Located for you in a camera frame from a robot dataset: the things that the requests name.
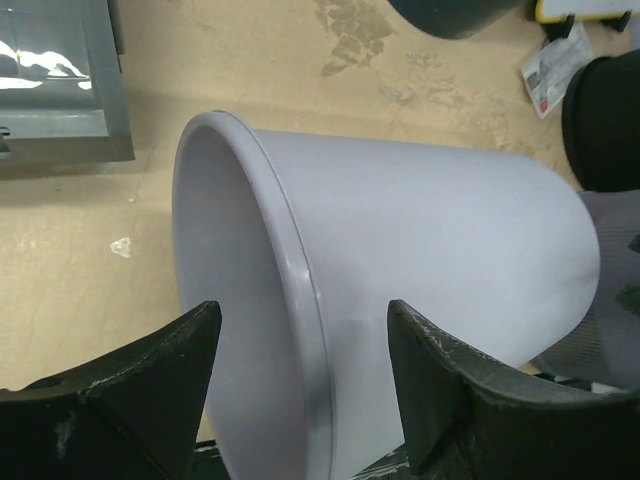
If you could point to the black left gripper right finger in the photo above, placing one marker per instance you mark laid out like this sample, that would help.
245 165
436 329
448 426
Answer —
466 415

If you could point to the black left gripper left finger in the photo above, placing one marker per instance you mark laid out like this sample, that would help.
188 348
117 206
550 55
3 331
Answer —
132 413

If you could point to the grey slatted square basket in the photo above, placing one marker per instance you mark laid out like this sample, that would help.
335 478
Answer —
604 347

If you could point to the grey round plastic bin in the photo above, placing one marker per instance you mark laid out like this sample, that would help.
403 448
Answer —
305 239

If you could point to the grey plastic crate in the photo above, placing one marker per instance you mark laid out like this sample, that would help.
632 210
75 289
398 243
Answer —
63 98

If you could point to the black ribbed round bin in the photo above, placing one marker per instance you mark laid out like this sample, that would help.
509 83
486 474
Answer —
600 123

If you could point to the dark blue round bin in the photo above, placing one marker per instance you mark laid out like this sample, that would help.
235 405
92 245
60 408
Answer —
454 19

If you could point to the clear ruler set pouch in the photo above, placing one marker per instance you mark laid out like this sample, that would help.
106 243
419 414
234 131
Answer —
548 72

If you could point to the yellow framed whiteboard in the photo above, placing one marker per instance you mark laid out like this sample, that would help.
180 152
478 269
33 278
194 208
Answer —
558 18

